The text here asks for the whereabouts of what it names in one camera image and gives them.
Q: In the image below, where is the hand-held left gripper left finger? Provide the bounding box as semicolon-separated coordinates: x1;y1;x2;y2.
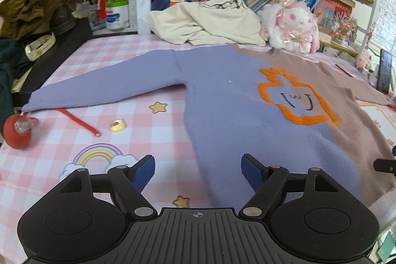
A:
59;154;157;219

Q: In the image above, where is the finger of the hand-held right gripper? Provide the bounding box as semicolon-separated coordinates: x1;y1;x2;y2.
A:
373;158;396;174

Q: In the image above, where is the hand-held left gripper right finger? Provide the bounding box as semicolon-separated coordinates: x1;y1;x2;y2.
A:
239;153;338;219

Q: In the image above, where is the purple and mauve sweater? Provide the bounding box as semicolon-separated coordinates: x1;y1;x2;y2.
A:
22;44;396;227

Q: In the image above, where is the pink checked desk mat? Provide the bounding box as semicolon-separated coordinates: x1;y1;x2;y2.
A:
0;33;396;264

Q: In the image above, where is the small yellow charm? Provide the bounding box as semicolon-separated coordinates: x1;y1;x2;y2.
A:
110;118;127;132

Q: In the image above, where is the green box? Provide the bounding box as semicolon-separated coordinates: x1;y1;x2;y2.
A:
376;230;396;264

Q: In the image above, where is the black smartphone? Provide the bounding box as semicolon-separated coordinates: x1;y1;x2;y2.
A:
376;49;393;94

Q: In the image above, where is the small pink pig plush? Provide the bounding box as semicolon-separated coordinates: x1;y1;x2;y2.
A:
355;52;372;69

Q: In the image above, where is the red ball with clear shell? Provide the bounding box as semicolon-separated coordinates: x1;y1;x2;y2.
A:
3;115;39;149

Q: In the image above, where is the black flat case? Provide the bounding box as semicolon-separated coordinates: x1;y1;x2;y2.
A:
11;18;93;107

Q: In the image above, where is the colourful flower ornament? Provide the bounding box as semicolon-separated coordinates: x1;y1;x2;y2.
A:
329;15;359;43

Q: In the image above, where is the white and pink plush bunny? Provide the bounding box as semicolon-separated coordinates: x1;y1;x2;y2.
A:
257;0;321;54

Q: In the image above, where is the cream printed garment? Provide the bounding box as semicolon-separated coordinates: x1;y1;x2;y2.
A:
145;0;267;46

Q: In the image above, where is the white jar with blue label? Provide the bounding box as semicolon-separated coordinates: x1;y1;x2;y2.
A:
105;0;130;31

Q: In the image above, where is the red patterned box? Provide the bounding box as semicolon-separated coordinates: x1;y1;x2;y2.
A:
316;0;353;26

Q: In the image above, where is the dark green cloth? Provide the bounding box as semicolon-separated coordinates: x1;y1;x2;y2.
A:
0;38;31;131

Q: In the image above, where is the dark brown leather item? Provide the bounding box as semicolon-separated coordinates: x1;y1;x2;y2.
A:
49;2;76;36

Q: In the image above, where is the olive green cloth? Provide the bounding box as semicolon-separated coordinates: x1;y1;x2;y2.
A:
0;0;82;39

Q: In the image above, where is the wall poster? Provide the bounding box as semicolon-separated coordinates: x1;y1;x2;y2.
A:
370;0;396;51

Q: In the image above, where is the cream strap wristwatch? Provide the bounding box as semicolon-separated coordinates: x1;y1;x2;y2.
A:
25;32;56;61

